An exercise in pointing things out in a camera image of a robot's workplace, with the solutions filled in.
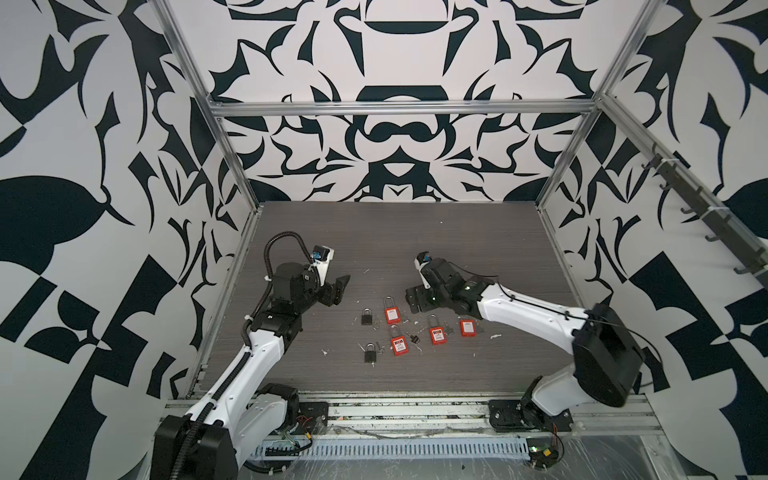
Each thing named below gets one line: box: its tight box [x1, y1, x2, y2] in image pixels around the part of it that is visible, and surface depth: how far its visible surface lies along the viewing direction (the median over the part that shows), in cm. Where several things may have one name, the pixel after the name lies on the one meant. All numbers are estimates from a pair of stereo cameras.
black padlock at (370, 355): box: [364, 342, 377, 368], surface depth 86 cm
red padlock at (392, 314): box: [383, 295, 401, 325], surface depth 92 cm
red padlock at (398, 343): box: [389, 324, 409, 357], surface depth 87 cm
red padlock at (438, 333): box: [427, 313, 447, 345], surface depth 88 cm
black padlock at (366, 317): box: [361, 307, 373, 325], surface depth 93 cm
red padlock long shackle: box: [459, 319, 477, 337], surface depth 89 cm
